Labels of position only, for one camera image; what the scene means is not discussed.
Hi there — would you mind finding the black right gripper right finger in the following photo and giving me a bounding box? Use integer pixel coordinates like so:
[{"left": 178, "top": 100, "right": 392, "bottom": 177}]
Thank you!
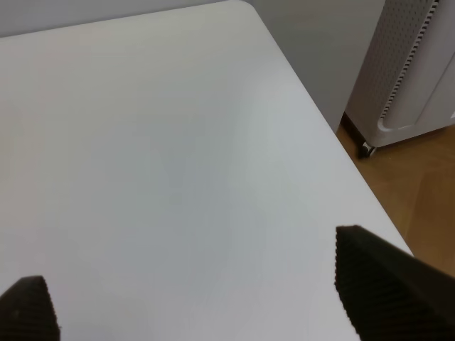
[{"left": 335, "top": 225, "right": 454, "bottom": 340}]

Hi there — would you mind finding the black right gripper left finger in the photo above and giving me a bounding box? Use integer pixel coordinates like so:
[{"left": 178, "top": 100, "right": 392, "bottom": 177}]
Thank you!
[{"left": 1, "top": 276, "right": 60, "bottom": 340}]

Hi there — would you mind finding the white perforated appliance on wheels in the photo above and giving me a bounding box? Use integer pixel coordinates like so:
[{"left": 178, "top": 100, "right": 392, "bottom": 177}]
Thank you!
[{"left": 345, "top": 1, "right": 454, "bottom": 158}]

